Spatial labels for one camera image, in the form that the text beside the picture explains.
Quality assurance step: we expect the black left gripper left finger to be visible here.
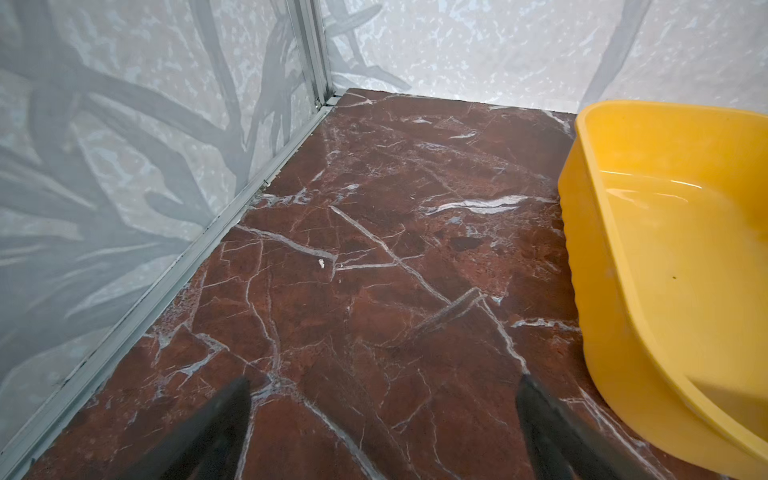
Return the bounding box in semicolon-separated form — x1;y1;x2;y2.
122;377;251;479

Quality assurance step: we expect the aluminium frame rail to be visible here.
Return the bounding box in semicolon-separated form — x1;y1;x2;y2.
1;1;318;477

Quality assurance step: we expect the left yellow plastic bin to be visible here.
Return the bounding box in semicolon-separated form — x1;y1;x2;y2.
558;100;767;479

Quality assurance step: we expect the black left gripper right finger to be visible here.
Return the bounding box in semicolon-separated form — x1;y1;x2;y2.
515;374;650;479

